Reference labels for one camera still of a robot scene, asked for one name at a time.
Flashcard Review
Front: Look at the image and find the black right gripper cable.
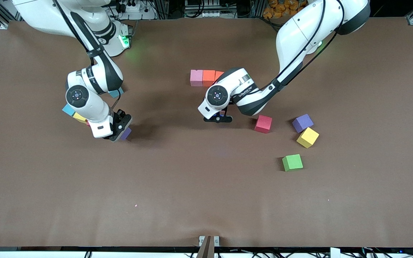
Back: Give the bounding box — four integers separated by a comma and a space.
111, 88, 123, 110

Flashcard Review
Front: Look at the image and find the metal bracket with post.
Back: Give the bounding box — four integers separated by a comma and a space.
198, 235, 220, 258

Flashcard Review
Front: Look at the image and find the orange bagged items pile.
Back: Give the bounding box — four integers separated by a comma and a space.
263, 0, 308, 19

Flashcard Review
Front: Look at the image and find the green foam cube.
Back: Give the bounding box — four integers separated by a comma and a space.
282, 154, 304, 172

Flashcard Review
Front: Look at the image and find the pink foam cube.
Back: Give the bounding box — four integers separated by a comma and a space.
190, 70, 204, 87

